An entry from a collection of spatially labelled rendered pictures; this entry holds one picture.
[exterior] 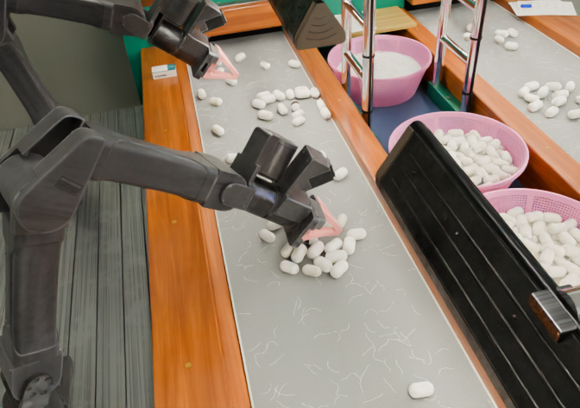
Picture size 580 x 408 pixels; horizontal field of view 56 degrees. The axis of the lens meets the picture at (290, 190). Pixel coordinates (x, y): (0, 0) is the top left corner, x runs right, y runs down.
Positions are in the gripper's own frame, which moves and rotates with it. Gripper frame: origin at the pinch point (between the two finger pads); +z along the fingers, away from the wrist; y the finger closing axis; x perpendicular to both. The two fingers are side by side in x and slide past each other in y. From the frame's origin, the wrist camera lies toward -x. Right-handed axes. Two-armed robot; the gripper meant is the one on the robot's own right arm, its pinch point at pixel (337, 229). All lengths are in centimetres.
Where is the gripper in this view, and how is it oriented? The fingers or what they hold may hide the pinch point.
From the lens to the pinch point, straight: 94.0
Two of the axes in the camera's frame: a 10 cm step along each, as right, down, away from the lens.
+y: -2.2, -6.0, 7.7
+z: 7.9, 3.5, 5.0
